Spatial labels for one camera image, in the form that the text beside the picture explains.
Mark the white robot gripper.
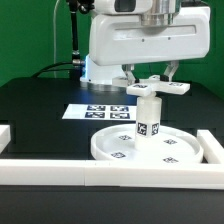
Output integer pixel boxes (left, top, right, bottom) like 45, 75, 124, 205
89, 6, 210, 84

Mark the white cross-shaped table base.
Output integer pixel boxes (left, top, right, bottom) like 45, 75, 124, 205
112, 75, 190, 97

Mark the white round table top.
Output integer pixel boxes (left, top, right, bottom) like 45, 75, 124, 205
91, 124, 204, 164

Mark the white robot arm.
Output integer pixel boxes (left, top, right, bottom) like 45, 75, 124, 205
80, 0, 210, 91

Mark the white fiducial marker sheet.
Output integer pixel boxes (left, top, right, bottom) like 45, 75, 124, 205
63, 104, 136, 121

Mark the white right fence block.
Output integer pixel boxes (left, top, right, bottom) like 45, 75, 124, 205
197, 130, 224, 165

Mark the white fence block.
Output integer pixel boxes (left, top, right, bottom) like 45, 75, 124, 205
0, 125, 11, 154
197, 130, 224, 165

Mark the white left fence block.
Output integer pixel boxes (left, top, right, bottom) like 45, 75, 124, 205
0, 125, 11, 154

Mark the white front fence bar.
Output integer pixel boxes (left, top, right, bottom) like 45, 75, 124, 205
0, 159, 224, 190

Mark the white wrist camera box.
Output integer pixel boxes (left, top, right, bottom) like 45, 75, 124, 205
94, 0, 153, 15

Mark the black camera stand pole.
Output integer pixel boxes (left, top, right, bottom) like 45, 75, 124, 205
66, 0, 94, 60

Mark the black cable bundle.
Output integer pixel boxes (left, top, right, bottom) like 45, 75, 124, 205
31, 59, 86, 79

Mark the white hanging cable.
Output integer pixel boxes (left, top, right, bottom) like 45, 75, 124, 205
53, 0, 63, 79

